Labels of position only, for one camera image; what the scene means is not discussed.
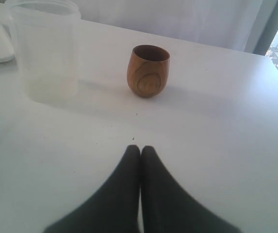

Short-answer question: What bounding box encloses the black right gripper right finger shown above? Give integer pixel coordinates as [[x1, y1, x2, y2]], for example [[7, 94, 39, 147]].
[[141, 146, 240, 233]]

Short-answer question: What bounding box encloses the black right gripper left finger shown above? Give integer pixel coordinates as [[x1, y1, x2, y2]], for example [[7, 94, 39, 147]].
[[44, 145, 141, 233]]

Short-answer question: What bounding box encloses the small brown wooden cup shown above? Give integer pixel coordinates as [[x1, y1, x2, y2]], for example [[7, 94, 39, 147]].
[[127, 45, 170, 98]]

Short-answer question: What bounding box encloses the translucent plastic measuring cup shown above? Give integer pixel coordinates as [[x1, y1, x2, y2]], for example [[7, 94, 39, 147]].
[[5, 0, 81, 102]]

